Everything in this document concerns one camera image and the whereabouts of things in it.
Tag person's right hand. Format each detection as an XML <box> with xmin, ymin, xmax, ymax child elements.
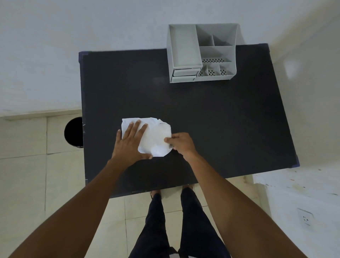
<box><xmin>164</xmin><ymin>132</ymin><xmax>199</xmax><ymax>161</ymax></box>

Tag person's left hand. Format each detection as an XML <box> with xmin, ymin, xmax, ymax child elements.
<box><xmin>111</xmin><ymin>120</ymin><xmax>153</xmax><ymax>167</ymax></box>

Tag white paper sheet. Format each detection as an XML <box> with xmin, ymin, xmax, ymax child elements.
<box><xmin>121</xmin><ymin>117</ymin><xmax>172</xmax><ymax>158</ymax></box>

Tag person's right forearm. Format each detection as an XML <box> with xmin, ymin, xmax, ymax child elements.
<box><xmin>182</xmin><ymin>153</ymin><xmax>309</xmax><ymax>258</ymax></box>

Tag person's left forearm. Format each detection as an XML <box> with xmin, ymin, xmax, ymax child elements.
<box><xmin>8</xmin><ymin>158</ymin><xmax>131</xmax><ymax>258</ymax></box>

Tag black round bin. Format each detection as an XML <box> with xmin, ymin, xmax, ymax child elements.
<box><xmin>64</xmin><ymin>117</ymin><xmax>84</xmax><ymax>148</ymax></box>

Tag small grey organizer drawer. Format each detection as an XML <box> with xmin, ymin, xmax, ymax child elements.
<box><xmin>173</xmin><ymin>69</ymin><xmax>201</xmax><ymax>76</ymax></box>
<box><xmin>171</xmin><ymin>75</ymin><xmax>197</xmax><ymax>82</ymax></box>

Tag person's dark trousers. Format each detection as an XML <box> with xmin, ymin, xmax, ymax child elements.
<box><xmin>129</xmin><ymin>187</ymin><xmax>232</xmax><ymax>258</ymax></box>

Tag grey plastic desk organizer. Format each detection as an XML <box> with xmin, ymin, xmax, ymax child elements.
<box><xmin>167</xmin><ymin>23</ymin><xmax>238</xmax><ymax>84</ymax></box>

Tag white stained ledge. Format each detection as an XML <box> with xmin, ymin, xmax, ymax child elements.
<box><xmin>252</xmin><ymin>164</ymin><xmax>340</xmax><ymax>198</ymax></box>

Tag white wall socket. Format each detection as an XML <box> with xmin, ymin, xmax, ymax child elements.
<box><xmin>296</xmin><ymin>208</ymin><xmax>314</xmax><ymax>227</ymax></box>

